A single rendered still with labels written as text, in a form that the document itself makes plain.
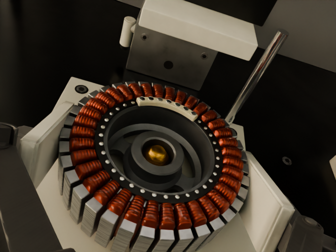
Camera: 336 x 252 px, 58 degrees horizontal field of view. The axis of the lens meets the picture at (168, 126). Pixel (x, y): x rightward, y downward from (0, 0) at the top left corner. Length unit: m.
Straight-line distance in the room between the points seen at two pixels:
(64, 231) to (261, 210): 0.10
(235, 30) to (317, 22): 0.27
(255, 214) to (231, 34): 0.09
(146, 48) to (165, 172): 0.14
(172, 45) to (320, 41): 0.23
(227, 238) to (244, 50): 0.11
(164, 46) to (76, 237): 0.17
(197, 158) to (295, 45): 0.27
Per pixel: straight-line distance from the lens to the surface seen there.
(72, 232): 0.18
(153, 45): 0.28
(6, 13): 0.35
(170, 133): 0.21
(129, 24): 0.28
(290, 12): 0.42
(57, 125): 0.16
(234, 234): 0.20
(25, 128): 0.17
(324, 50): 0.45
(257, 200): 0.17
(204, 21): 0.16
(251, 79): 0.24
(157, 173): 0.17
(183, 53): 0.28
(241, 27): 0.17
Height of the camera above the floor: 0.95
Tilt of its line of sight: 44 degrees down
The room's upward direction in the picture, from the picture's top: 23 degrees clockwise
